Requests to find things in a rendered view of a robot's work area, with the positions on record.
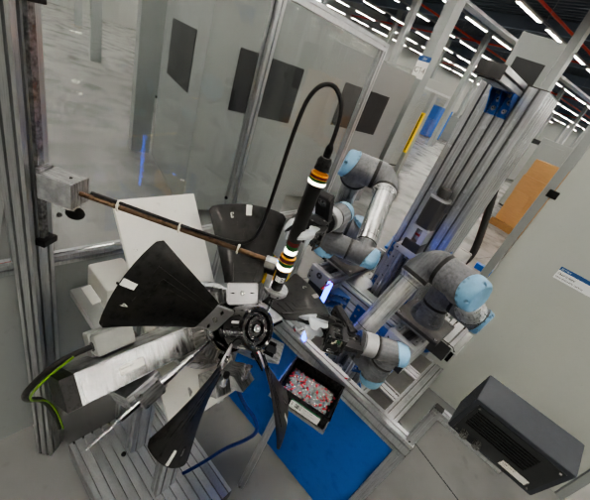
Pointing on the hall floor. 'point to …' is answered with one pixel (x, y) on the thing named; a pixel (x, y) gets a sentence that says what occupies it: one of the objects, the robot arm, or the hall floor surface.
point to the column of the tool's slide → (24, 196)
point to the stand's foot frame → (140, 468)
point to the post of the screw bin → (257, 452)
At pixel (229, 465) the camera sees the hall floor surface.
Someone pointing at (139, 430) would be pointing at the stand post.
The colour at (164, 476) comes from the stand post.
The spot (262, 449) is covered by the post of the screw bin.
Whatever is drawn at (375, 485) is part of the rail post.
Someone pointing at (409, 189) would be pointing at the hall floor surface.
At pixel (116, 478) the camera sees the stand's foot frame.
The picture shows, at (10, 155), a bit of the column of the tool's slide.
